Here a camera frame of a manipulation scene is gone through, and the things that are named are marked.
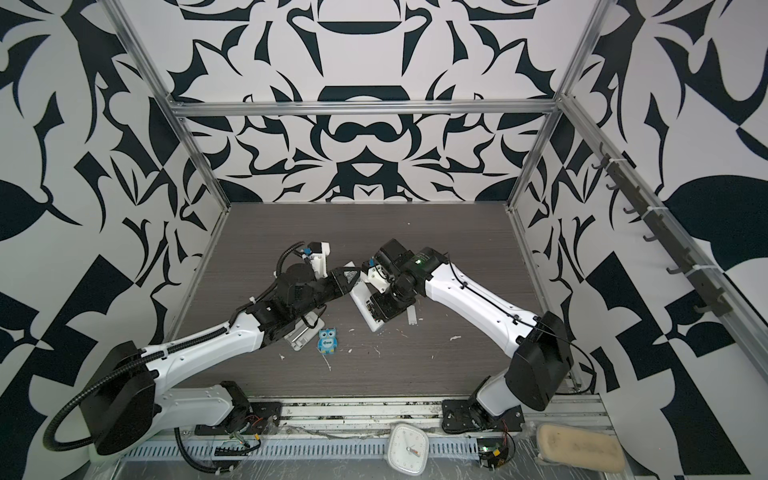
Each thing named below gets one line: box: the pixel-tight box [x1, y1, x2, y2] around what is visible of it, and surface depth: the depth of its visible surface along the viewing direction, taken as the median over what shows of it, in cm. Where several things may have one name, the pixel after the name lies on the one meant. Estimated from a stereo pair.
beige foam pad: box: [537, 423, 625, 473], surface depth 69 cm
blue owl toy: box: [317, 327, 339, 355], surface depth 87 cm
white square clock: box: [387, 423, 430, 476], surface depth 69 cm
